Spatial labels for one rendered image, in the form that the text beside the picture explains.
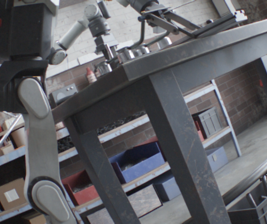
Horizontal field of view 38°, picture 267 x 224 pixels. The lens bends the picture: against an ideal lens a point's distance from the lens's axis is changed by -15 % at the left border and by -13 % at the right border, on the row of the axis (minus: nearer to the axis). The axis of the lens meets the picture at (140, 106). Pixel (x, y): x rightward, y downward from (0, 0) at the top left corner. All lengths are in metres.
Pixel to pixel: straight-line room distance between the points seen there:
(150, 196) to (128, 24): 1.86
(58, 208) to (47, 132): 0.25
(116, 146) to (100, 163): 2.19
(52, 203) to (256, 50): 0.91
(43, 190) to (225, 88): 3.67
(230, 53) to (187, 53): 0.27
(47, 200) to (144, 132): 2.79
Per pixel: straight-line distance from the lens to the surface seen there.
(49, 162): 1.37
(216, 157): 3.55
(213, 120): 3.54
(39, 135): 1.35
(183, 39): 1.33
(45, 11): 1.40
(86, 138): 1.67
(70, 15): 4.03
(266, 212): 1.57
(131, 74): 1.06
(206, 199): 1.22
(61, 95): 3.57
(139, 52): 1.59
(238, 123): 4.81
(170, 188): 3.25
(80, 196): 2.86
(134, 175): 3.05
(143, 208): 3.09
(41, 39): 1.38
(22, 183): 2.74
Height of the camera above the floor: 0.78
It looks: 1 degrees down
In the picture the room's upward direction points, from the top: 24 degrees counter-clockwise
